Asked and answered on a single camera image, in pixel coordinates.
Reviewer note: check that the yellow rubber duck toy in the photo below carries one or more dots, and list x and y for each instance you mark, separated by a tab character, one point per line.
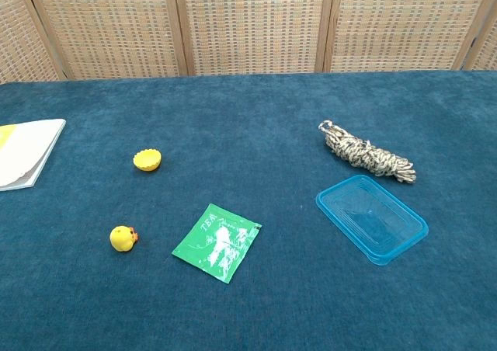
122	239

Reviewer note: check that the green tea bag packet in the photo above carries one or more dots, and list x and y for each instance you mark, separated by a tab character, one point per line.
217	243

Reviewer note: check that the yellow scalloped cup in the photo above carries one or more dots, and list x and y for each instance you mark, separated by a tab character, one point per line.
147	160

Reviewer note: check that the blue table cloth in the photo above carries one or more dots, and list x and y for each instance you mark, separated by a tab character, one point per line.
248	296

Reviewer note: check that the blue plastic container lid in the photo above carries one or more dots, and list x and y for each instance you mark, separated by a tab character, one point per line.
370	219

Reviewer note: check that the woven folding screen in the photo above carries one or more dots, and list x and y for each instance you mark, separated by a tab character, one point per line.
252	25

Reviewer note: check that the white and yellow notebook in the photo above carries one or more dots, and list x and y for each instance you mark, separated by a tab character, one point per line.
23	153

